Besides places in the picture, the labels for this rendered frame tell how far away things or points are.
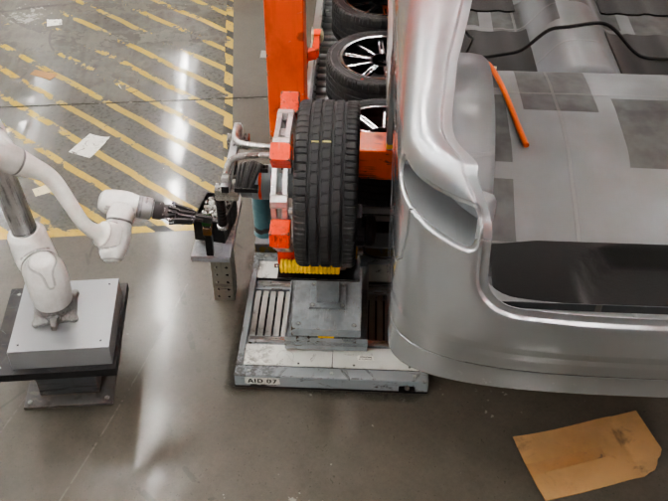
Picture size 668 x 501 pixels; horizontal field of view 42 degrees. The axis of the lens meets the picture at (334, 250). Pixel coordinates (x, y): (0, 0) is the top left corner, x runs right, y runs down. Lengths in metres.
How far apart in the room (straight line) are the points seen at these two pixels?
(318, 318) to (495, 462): 0.95
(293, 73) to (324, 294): 0.96
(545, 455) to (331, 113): 1.61
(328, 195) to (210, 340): 1.17
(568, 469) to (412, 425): 0.64
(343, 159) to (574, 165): 0.88
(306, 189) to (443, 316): 0.85
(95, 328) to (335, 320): 1.00
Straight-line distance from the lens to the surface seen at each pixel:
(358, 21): 5.49
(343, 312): 3.78
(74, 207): 3.37
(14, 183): 3.49
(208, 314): 4.13
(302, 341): 3.78
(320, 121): 3.22
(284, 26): 3.64
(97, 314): 3.64
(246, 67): 5.98
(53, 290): 3.54
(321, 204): 3.13
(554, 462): 3.66
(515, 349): 2.58
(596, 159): 3.43
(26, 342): 3.62
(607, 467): 3.70
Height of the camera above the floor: 2.91
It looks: 41 degrees down
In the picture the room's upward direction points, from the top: straight up
